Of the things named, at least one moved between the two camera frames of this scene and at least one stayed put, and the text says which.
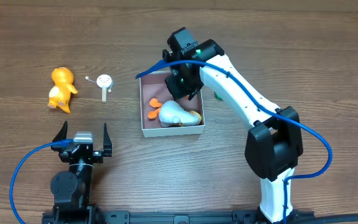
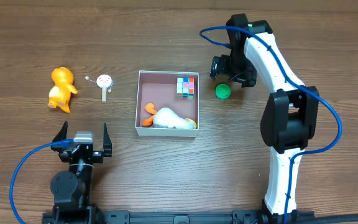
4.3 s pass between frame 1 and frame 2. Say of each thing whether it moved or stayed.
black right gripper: moved
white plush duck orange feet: moved
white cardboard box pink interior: moved
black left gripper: stayed
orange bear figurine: stayed
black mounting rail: stayed
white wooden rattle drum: stayed
